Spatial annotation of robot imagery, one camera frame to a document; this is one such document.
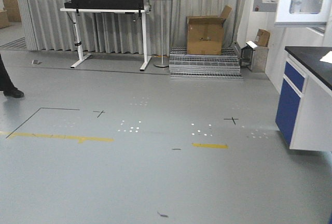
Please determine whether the blue white lab bench cabinet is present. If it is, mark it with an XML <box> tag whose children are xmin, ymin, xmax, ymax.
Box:
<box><xmin>275</xmin><ymin>46</ymin><xmax>331</xmax><ymax>151</ymax></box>

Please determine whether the white paper sheet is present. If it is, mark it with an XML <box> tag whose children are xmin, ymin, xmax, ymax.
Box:
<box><xmin>320</xmin><ymin>51</ymin><xmax>332</xmax><ymax>64</ymax></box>

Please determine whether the large open cardboard box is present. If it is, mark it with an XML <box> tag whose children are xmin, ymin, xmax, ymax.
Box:
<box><xmin>186</xmin><ymin>5</ymin><xmax>232</xmax><ymax>55</ymax></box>

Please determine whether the white standing desk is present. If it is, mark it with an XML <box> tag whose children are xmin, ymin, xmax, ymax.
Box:
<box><xmin>60</xmin><ymin>5</ymin><xmax>151</xmax><ymax>71</ymax></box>

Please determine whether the person leg black shoe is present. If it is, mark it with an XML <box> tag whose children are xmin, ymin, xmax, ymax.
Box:
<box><xmin>0</xmin><ymin>58</ymin><xmax>24</xmax><ymax>99</ymax></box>

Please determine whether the metal grating stack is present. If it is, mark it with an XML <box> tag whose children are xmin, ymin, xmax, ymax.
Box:
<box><xmin>169</xmin><ymin>47</ymin><xmax>243</xmax><ymax>81</ymax></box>

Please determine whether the grey curtain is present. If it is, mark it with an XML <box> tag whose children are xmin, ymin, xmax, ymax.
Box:
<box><xmin>18</xmin><ymin>0</ymin><xmax>245</xmax><ymax>54</ymax></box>

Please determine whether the white wall cabinet glass door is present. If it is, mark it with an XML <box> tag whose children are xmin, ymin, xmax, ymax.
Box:
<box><xmin>274</xmin><ymin>0</ymin><xmax>331</xmax><ymax>27</ymax></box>

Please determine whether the small metal box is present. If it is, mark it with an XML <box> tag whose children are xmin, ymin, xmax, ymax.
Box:
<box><xmin>240</xmin><ymin>41</ymin><xmax>269</xmax><ymax>73</ymax></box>

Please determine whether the small cardboard box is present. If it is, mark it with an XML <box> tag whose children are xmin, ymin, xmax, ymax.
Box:
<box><xmin>255</xmin><ymin>29</ymin><xmax>270</xmax><ymax>47</ymax></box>

